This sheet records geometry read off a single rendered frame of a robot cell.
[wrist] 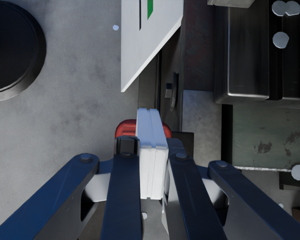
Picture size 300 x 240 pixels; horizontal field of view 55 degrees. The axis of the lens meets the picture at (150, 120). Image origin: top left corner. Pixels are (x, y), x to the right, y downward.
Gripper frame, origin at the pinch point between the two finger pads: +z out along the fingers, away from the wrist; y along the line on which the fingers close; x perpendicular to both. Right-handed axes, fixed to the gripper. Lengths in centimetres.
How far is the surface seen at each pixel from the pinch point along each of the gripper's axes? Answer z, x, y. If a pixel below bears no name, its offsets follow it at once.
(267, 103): 21.7, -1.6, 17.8
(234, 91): 19.2, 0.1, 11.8
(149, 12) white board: 59, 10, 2
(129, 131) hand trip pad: 11.6, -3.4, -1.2
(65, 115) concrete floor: 85, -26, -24
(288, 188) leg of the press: 72, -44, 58
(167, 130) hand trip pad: 11.6, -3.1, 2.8
